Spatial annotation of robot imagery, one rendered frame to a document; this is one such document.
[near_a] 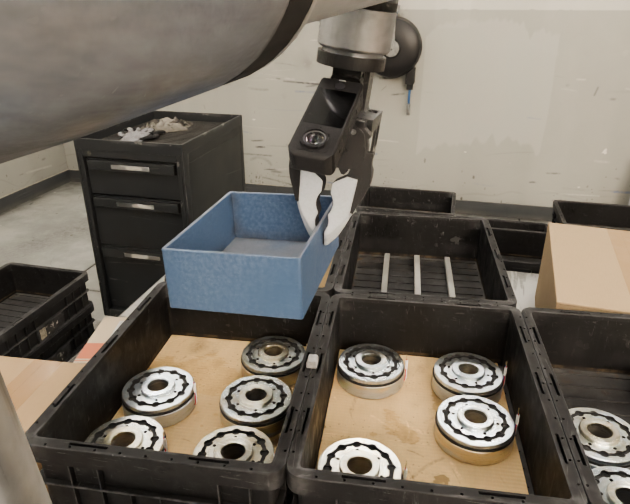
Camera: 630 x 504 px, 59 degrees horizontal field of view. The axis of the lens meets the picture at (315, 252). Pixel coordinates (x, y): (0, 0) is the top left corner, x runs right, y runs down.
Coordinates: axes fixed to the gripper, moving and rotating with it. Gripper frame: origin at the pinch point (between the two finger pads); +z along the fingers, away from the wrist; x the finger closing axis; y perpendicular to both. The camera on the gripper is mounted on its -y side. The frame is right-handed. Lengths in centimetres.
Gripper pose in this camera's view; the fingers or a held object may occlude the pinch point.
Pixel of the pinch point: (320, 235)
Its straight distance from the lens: 64.7
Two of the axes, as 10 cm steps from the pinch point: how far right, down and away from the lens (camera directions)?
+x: -9.5, -2.4, 1.9
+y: 2.8, -3.9, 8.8
